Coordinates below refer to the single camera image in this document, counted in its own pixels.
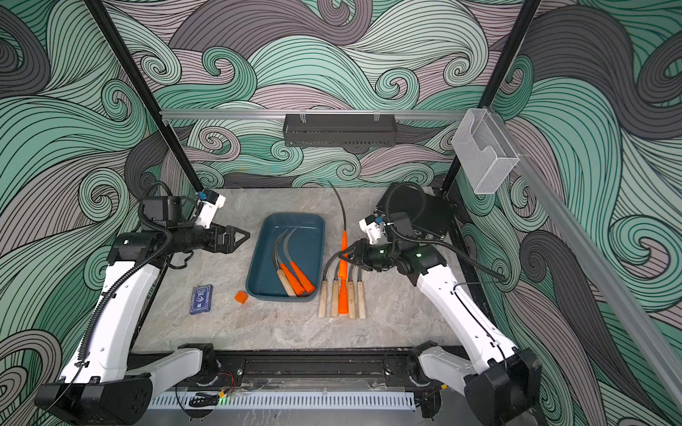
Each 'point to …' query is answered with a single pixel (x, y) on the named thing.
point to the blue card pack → (202, 299)
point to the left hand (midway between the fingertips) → (234, 229)
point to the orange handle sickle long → (307, 285)
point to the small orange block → (241, 297)
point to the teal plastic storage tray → (305, 246)
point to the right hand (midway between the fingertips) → (340, 259)
